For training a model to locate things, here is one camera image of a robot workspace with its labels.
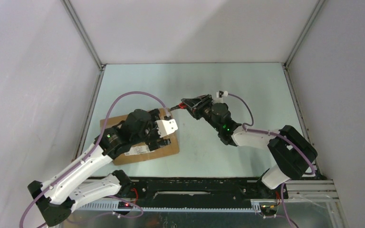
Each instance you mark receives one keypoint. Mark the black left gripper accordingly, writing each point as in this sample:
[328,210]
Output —
[151,143]

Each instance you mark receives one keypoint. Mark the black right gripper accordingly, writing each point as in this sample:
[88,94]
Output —
[198,104]

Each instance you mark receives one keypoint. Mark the red black utility knife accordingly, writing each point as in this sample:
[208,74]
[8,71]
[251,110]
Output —
[180,106]

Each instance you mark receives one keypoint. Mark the brown cardboard express box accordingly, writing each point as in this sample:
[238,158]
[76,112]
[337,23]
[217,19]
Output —
[159,148]

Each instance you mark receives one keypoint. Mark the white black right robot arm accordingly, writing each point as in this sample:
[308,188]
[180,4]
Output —
[293,154]

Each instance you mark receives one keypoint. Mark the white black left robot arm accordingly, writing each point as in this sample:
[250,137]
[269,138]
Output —
[60,196]

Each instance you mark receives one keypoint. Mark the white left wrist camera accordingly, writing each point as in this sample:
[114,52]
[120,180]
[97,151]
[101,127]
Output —
[166,127]

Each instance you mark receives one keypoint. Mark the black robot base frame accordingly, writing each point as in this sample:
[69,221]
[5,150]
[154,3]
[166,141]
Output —
[201,194]

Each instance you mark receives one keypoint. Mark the aluminium right corner post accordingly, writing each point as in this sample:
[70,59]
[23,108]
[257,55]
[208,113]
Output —
[304,32]

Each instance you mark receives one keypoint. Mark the aluminium corner post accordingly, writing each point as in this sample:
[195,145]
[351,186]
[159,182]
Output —
[304,32]
[71,11]

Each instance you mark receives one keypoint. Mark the aluminium left corner post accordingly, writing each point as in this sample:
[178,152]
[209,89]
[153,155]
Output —
[71,11]

